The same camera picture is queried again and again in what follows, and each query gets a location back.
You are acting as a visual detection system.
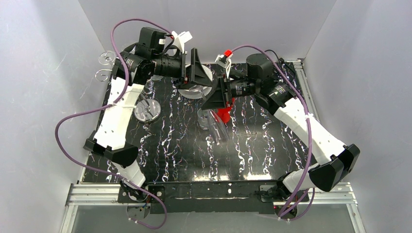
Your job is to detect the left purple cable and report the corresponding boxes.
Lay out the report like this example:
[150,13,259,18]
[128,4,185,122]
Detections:
[54,18,168,230]

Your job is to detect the chrome wine glass rack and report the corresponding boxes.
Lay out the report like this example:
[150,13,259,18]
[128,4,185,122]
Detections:
[95,69,161,128]

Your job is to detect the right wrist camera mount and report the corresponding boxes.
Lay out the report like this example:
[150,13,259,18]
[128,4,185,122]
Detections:
[215,50,233,78]

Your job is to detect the clear martini glass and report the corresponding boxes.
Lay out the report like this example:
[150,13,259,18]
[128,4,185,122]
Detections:
[98,51,117,67]

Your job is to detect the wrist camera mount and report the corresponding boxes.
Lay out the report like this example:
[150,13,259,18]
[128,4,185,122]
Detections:
[215,50,233,78]
[169,31,192,55]

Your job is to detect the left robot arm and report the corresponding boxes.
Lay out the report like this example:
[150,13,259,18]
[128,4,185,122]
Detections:
[84,27,212,189]

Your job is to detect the purple cable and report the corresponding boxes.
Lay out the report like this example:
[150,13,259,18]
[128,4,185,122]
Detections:
[231,44,315,222]
[54,18,168,230]

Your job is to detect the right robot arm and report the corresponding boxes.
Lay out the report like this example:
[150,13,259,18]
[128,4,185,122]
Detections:
[202,51,360,195]

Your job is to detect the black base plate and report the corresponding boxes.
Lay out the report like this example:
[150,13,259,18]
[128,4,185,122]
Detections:
[117,182,309,216]

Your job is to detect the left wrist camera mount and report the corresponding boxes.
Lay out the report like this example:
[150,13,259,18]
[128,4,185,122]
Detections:
[169,31,192,55]

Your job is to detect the white filament spool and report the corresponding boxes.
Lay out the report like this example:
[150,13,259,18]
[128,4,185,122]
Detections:
[178,65,213,100]

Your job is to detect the clear champagne flute glass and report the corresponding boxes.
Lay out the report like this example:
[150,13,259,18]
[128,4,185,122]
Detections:
[197,96,229,145]

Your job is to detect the red wine glass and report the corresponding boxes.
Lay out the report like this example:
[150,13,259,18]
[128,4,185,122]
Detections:
[217,105,232,124]

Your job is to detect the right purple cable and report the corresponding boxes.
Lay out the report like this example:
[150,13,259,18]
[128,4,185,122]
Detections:
[231,44,315,222]

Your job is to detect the clear wine glass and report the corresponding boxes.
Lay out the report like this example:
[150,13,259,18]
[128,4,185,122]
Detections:
[197,109,212,130]

